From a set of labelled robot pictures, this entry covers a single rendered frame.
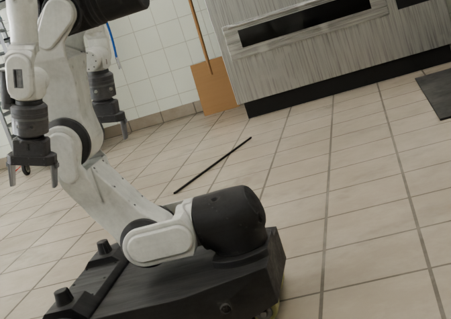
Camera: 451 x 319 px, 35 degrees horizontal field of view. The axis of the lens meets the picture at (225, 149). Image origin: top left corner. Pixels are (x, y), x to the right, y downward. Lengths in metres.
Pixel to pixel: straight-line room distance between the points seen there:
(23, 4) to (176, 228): 0.69
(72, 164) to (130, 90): 4.27
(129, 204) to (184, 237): 0.18
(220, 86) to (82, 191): 3.82
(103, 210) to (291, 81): 3.06
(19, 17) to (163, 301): 0.79
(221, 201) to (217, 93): 3.84
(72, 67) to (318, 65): 3.12
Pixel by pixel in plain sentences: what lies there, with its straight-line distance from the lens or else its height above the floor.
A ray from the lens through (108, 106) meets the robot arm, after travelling 2.23.
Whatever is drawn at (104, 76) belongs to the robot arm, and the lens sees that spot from 2.21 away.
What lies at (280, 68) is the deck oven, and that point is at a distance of 4.91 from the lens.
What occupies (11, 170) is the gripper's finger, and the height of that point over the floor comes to 0.61.
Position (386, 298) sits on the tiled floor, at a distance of 1.93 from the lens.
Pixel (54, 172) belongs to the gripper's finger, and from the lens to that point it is 1.84.
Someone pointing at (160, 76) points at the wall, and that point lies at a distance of 6.12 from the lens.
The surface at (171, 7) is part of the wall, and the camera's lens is 6.03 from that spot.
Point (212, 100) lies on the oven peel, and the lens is 5.75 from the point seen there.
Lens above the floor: 0.85
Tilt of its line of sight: 12 degrees down
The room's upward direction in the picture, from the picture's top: 18 degrees counter-clockwise
